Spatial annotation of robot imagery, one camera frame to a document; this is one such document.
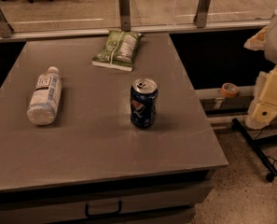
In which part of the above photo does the black stand base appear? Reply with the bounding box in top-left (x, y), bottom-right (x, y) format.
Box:
top-left (231, 119), bottom-right (277, 182)

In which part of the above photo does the blue pepsi can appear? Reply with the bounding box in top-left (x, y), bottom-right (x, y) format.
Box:
top-left (130, 77), bottom-right (159, 129)

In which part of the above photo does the middle metal bracket post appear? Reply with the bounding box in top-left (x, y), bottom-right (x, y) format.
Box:
top-left (118, 0), bottom-right (131, 32)

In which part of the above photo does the right metal bracket post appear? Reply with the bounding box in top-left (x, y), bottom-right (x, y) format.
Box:
top-left (193, 0), bottom-right (211, 28)

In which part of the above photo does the green chip bag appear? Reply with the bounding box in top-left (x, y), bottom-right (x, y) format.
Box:
top-left (92, 30), bottom-right (143, 72)

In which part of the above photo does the grey cabinet drawer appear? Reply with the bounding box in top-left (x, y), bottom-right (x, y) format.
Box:
top-left (0, 180), bottom-right (213, 224)

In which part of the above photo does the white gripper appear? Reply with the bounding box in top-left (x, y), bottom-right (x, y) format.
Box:
top-left (243, 10), bottom-right (277, 130)

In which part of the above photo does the clear blue-labelled plastic bottle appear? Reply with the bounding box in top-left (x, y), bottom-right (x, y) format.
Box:
top-left (27, 66), bottom-right (62, 125)

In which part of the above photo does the orange tape roll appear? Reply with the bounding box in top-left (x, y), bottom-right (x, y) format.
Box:
top-left (221, 83), bottom-right (239, 98)

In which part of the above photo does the black drawer handle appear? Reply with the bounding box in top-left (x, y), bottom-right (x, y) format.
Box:
top-left (84, 201), bottom-right (122, 219)

